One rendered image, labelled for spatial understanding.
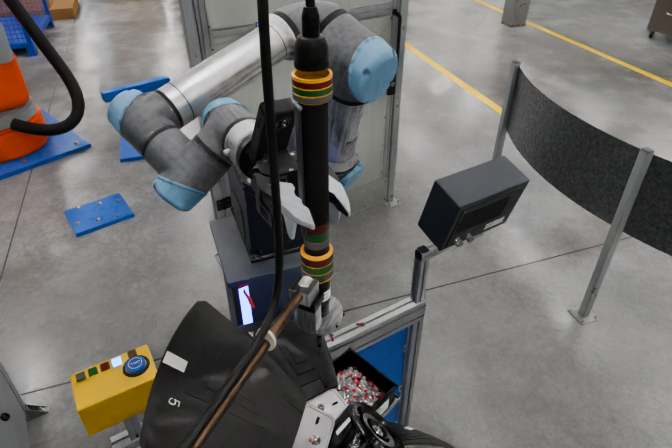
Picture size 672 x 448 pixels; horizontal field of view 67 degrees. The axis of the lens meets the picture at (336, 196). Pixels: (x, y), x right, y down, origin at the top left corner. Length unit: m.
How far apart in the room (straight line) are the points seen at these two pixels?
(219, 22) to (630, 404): 2.45
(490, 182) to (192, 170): 0.87
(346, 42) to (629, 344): 2.30
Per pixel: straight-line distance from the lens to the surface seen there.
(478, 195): 1.39
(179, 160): 0.83
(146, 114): 0.89
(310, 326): 0.72
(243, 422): 0.78
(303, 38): 0.53
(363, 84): 0.96
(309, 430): 0.84
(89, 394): 1.21
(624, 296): 3.18
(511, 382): 2.56
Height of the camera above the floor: 1.98
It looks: 34 degrees down
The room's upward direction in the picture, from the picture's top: straight up
